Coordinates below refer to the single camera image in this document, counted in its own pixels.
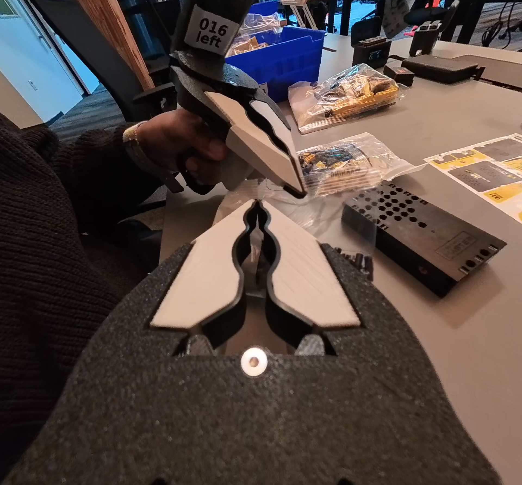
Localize blue plastic bin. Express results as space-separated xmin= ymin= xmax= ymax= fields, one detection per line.
xmin=224 ymin=2 xmax=327 ymax=103

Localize yellow and grey sticker sheet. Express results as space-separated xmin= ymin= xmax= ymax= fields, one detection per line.
xmin=423 ymin=133 xmax=522 ymax=223

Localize clear bag of yellow parts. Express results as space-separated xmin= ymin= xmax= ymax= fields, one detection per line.
xmin=288 ymin=62 xmax=411 ymax=135

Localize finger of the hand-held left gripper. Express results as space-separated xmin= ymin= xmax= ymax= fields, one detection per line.
xmin=204 ymin=91 xmax=307 ymax=199
xmin=249 ymin=99 xmax=302 ymax=176

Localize wooden post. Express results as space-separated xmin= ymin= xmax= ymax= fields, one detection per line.
xmin=57 ymin=0 xmax=156 ymax=91

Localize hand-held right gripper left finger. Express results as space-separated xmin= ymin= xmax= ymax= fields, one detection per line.
xmin=150 ymin=199 xmax=260 ymax=349

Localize person's left hand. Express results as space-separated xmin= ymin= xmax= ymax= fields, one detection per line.
xmin=139 ymin=109 xmax=227 ymax=185

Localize heap of clear part bags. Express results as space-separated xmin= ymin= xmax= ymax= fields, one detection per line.
xmin=225 ymin=12 xmax=286 ymax=58

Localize black charger case with display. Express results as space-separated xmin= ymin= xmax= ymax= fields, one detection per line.
xmin=351 ymin=16 xmax=393 ymax=69

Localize pile of small black pins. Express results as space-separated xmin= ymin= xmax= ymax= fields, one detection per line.
xmin=334 ymin=246 xmax=374 ymax=282

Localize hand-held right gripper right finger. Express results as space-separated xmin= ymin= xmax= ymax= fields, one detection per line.
xmin=258 ymin=199 xmax=362 ymax=349

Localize clear bag of mixed parts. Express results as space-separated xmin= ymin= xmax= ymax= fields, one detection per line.
xmin=296 ymin=131 xmax=417 ymax=197

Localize gold wrist bracelet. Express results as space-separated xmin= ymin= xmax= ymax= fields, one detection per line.
xmin=122 ymin=121 xmax=148 ymax=147

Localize black background office chair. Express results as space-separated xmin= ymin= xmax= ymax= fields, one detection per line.
xmin=406 ymin=0 xmax=461 ymax=27

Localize black flat power bank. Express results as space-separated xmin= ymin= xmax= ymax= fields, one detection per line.
xmin=402 ymin=54 xmax=487 ymax=85

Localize small black box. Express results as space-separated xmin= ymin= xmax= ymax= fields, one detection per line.
xmin=383 ymin=64 xmax=416 ymax=87

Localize clear bag of small pins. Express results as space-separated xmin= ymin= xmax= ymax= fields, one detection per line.
xmin=211 ymin=181 xmax=377 ymax=290

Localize black perforated plastic box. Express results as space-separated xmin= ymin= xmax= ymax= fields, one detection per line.
xmin=341 ymin=180 xmax=508 ymax=299

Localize black upright battery holder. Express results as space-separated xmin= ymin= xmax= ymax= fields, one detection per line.
xmin=409 ymin=20 xmax=443 ymax=57

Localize person's left forearm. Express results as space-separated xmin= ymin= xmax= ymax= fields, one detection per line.
xmin=49 ymin=124 xmax=180 ymax=235

